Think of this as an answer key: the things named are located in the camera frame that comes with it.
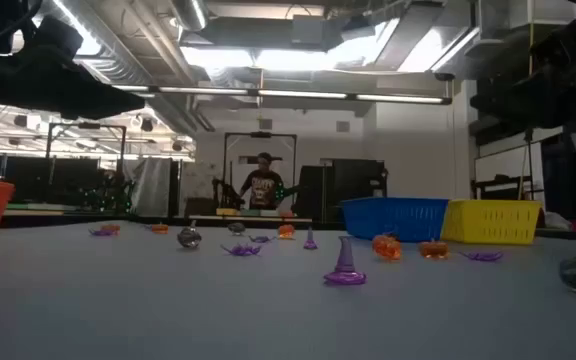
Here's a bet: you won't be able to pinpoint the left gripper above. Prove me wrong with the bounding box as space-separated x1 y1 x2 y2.
0 48 147 122

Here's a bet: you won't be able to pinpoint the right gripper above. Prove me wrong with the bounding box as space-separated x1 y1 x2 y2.
469 60 576 132

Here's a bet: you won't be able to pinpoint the large purple witch hat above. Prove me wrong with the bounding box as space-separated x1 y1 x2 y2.
323 235 368 287

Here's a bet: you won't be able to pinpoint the black stand pole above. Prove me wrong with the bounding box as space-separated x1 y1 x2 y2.
515 124 539 202

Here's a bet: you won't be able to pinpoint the grey hanging curtain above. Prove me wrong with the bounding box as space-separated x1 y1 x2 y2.
128 156 175 219

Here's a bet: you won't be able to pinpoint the black partition panels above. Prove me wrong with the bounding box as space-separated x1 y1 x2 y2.
0 153 103 207

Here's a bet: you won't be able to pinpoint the yellow plastic basket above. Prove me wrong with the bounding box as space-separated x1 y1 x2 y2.
439 199 544 246

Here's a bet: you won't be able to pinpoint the background work table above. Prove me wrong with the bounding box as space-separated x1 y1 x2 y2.
187 214 314 224
0 201 137 229

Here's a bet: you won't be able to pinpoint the white bag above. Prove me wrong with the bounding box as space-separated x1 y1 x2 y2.
542 210 575 232

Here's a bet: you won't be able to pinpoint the blue plastic basket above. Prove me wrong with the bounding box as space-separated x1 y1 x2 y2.
339 196 451 244

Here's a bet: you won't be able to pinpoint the black equipment cabinet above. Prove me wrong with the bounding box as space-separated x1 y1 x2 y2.
295 157 389 224

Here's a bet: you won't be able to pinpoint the person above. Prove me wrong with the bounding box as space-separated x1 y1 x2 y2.
237 151 287 211

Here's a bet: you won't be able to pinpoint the long ceiling light strip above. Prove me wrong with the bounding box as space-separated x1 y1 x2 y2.
111 83 453 106

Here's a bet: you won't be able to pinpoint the grey ceiling box unit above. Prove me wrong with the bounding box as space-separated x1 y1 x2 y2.
290 13 326 47

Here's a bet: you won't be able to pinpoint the blue-grey table mat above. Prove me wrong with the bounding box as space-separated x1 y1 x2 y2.
0 219 576 360

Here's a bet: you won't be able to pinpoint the black metal gantry frame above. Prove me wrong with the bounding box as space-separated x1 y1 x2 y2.
44 122 128 214
221 131 299 217

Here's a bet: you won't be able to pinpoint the white wall board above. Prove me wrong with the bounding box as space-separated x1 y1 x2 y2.
473 141 545 185

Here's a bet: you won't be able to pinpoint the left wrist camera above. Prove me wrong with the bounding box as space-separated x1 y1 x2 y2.
28 14 85 60

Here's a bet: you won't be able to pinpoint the silver round air duct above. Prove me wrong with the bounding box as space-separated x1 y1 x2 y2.
169 0 210 32

